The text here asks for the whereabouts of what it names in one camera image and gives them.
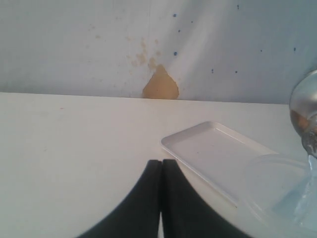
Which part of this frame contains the clear dome lid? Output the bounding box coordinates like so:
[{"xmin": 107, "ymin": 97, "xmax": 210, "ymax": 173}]
[{"xmin": 289, "ymin": 70, "xmax": 317, "ymax": 157}]

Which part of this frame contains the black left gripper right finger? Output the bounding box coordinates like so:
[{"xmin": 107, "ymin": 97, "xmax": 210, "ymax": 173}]
[{"xmin": 161, "ymin": 159, "xmax": 248, "ymax": 238}]

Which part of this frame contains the white rectangular tray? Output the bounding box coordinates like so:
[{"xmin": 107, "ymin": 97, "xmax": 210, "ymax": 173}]
[{"xmin": 160, "ymin": 121, "xmax": 275, "ymax": 206}]

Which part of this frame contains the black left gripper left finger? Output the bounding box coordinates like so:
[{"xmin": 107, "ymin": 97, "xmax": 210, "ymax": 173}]
[{"xmin": 80, "ymin": 160, "xmax": 162, "ymax": 238}]

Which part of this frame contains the translucent plastic container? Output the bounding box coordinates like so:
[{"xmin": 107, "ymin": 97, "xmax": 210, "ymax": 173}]
[{"xmin": 238, "ymin": 154, "xmax": 317, "ymax": 238}]

